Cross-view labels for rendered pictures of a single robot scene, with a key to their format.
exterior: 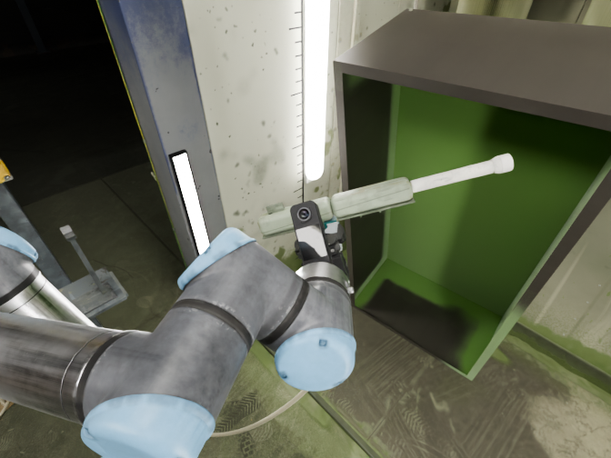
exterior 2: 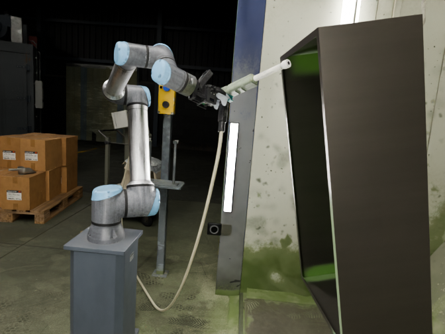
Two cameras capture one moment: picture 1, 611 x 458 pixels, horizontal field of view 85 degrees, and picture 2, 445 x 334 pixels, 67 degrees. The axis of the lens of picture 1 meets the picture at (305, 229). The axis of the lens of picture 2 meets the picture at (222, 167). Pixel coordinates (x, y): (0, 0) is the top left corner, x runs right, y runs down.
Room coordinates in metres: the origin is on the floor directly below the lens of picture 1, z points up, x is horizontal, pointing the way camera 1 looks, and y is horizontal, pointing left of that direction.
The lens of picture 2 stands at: (-0.52, -1.18, 1.34)
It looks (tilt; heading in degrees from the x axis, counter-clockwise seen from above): 9 degrees down; 47
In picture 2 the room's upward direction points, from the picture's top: 4 degrees clockwise
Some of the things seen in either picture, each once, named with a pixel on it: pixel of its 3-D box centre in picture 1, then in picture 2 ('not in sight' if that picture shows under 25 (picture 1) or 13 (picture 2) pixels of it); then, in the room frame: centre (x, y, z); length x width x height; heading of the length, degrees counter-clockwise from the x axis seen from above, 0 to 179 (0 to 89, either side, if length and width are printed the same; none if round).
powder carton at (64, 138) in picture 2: not in sight; (61, 149); (0.90, 3.51, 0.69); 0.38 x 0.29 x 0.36; 50
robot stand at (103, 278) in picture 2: not in sight; (104, 293); (0.20, 0.45, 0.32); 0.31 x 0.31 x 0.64; 44
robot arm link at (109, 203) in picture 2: not in sight; (108, 203); (0.20, 0.44, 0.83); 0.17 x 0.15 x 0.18; 163
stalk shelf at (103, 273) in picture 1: (75, 303); (161, 183); (0.80, 0.89, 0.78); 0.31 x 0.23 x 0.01; 134
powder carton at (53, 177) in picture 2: not in sight; (43, 181); (0.61, 3.25, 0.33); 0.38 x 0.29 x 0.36; 54
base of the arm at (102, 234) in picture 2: not in sight; (106, 228); (0.20, 0.45, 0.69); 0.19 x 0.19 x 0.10
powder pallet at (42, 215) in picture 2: not in sight; (32, 201); (0.52, 3.34, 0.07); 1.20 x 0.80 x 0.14; 51
